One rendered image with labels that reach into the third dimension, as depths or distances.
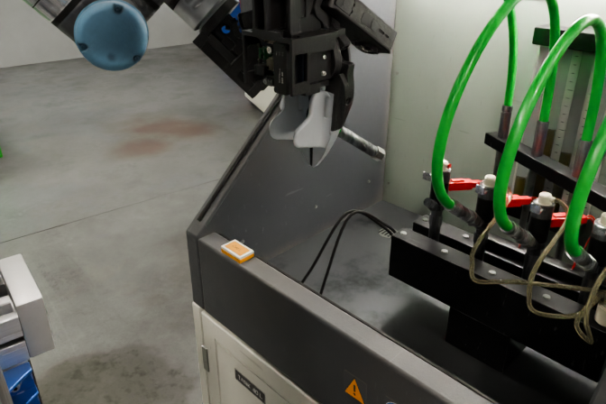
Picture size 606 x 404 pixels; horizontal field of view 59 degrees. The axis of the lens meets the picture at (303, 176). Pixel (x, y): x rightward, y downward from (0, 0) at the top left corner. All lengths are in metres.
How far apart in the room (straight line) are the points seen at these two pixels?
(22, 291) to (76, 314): 1.63
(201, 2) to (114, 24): 0.17
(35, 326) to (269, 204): 0.46
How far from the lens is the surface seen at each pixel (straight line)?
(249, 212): 1.01
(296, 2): 0.50
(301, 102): 0.58
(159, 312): 2.35
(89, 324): 2.38
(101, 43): 0.62
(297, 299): 0.79
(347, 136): 0.83
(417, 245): 0.88
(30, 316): 0.82
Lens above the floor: 1.44
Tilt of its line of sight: 25 degrees down
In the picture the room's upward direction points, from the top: straight up
